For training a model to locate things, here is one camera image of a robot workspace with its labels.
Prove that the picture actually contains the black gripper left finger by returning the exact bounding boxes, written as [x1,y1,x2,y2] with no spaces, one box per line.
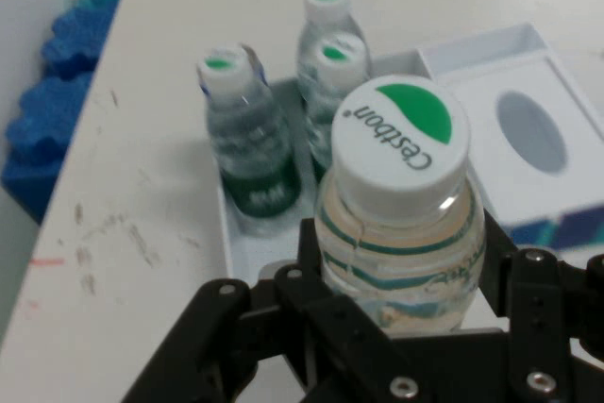
[120,218,393,403]

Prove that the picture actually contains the blue and white cardboard box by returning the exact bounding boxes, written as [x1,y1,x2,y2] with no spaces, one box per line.
[215,22,604,333]

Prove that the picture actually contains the dark blue foam mat piece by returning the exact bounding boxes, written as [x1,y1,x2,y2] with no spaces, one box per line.
[40,5,122,81]
[1,73,98,226]

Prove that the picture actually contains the water bottle with green label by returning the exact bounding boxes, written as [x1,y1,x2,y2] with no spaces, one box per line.
[301,32,372,182]
[295,0,367,88]
[313,75,487,336]
[195,42,303,239]

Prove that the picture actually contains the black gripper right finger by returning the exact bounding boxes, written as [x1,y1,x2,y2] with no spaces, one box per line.
[478,209,604,403]

